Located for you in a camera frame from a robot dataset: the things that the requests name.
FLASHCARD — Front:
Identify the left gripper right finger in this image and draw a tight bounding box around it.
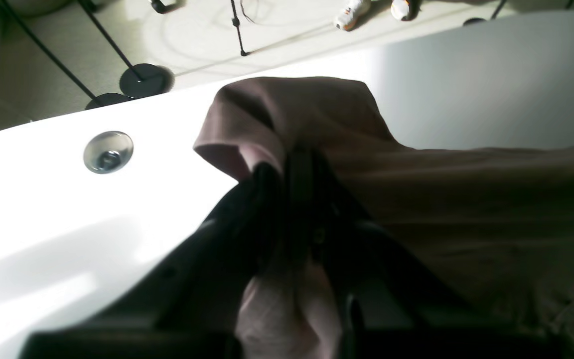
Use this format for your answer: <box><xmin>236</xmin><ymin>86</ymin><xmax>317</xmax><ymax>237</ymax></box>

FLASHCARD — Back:
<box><xmin>287</xmin><ymin>149</ymin><xmax>561</xmax><ymax>359</ymax></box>

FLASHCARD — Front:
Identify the mauve pink T-shirt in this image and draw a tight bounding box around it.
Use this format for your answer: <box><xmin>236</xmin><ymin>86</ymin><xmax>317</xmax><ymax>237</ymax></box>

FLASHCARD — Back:
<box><xmin>194</xmin><ymin>77</ymin><xmax>574</xmax><ymax>359</ymax></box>

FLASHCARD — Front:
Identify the black floor stand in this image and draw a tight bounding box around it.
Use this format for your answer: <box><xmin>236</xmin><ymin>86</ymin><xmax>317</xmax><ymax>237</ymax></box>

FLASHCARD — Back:
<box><xmin>77</xmin><ymin>0</ymin><xmax>173</xmax><ymax>99</ymax></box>
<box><xmin>0</xmin><ymin>0</ymin><xmax>132</xmax><ymax>111</ymax></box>

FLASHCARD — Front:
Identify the left black floor stand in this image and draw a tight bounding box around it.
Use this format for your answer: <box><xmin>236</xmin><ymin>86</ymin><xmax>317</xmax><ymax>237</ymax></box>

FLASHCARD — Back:
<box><xmin>77</xmin><ymin>0</ymin><xmax>173</xmax><ymax>99</ymax></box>

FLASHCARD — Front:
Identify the white orange shoe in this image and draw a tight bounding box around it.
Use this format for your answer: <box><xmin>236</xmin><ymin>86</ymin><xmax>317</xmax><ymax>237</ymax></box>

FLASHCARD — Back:
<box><xmin>390</xmin><ymin>0</ymin><xmax>421</xmax><ymax>22</ymax></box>
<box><xmin>333</xmin><ymin>0</ymin><xmax>371</xmax><ymax>31</ymax></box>

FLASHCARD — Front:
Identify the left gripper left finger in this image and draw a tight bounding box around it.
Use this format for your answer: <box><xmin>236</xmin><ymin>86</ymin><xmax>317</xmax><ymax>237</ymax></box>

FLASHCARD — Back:
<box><xmin>19</xmin><ymin>163</ymin><xmax>282</xmax><ymax>359</ymax></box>

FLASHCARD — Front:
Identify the right black floor stand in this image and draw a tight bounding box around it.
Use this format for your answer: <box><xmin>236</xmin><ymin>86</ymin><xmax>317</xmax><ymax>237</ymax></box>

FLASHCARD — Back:
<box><xmin>0</xmin><ymin>0</ymin><xmax>132</xmax><ymax>111</ymax></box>

